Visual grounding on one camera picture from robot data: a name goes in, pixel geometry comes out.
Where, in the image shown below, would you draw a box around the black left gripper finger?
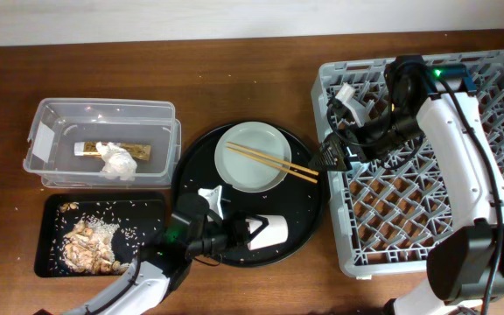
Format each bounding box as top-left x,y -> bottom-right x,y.
235,231 -> 268,250
235,212 -> 269,227

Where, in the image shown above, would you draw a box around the pink cup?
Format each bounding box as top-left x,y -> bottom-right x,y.
246,215 -> 289,248

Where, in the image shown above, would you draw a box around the grey plate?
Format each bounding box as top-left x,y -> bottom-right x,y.
213,122 -> 291,193

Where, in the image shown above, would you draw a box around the wooden chopstick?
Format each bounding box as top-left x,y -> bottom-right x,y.
227,147 -> 318,184
227,142 -> 319,176

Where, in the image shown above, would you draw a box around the gold chopstick wrapper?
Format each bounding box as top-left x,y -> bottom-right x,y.
73,142 -> 151,161

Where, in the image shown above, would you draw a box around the white napkin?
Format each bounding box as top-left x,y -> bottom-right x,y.
95,142 -> 137,181

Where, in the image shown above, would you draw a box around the food leftovers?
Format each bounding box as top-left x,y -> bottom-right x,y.
51,201 -> 144,276

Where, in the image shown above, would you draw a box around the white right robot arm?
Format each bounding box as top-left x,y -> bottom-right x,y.
311,55 -> 504,315

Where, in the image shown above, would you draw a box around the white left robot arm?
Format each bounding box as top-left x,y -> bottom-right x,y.
68,194 -> 288,314

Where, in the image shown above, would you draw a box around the grey dishwasher rack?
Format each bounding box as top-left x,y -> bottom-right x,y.
311,50 -> 504,279

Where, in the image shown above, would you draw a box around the round black tray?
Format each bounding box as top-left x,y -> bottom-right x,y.
171,123 -> 327,268

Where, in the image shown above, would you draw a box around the black rectangular tray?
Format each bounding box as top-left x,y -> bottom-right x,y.
34,192 -> 165,277

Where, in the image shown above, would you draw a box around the clear plastic bin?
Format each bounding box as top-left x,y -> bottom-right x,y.
23,98 -> 181,189

